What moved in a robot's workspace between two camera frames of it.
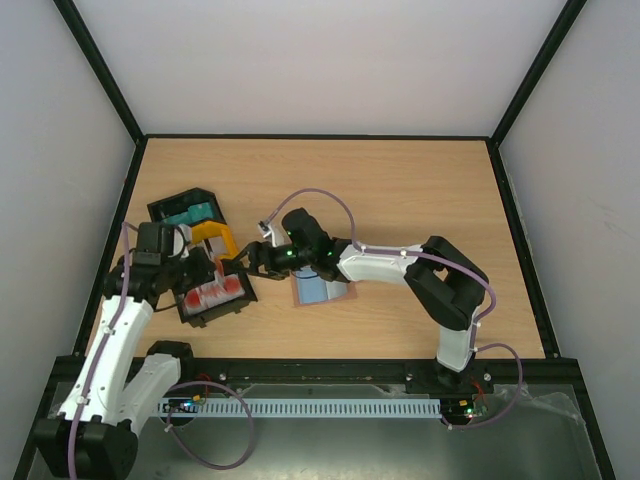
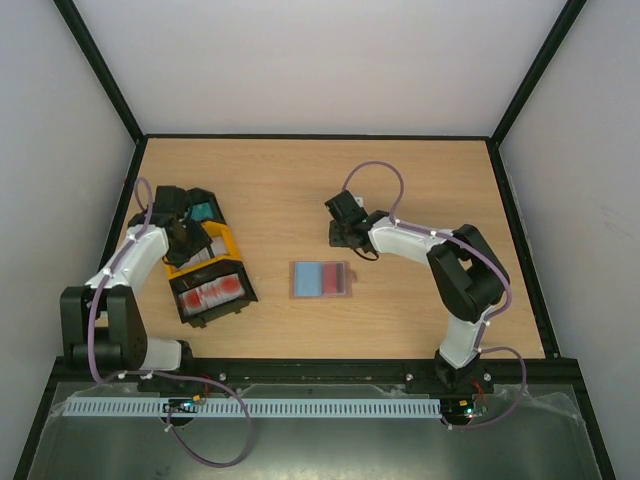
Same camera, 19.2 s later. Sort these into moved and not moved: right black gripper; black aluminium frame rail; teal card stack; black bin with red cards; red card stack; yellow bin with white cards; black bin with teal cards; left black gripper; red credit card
Moved: left black gripper; red credit card; right black gripper
Not moved: black aluminium frame rail; yellow bin with white cards; teal card stack; red card stack; black bin with red cards; black bin with teal cards
